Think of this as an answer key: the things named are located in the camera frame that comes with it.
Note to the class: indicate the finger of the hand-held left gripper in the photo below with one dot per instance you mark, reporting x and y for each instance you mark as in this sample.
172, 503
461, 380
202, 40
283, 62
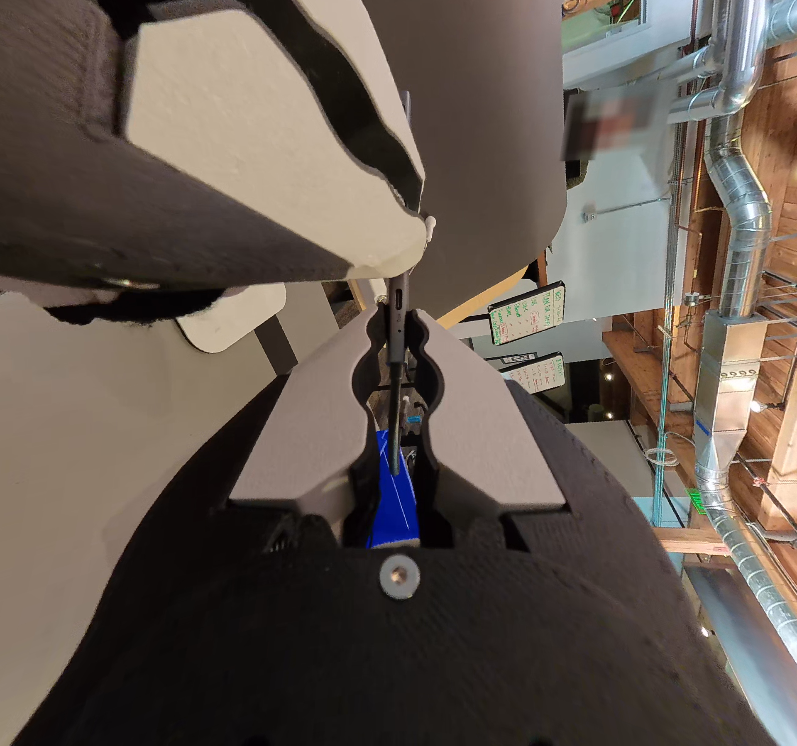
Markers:
348, 42
249, 136

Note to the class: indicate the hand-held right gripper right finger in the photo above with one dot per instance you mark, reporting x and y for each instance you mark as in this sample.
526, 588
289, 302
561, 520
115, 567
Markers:
492, 441

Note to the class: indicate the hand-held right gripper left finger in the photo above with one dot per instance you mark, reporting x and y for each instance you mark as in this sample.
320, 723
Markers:
299, 441

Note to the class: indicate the blue plastic bin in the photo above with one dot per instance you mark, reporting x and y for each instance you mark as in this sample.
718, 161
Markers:
392, 509

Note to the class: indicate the grey usb hub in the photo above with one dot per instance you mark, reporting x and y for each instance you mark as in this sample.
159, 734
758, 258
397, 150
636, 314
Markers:
396, 322

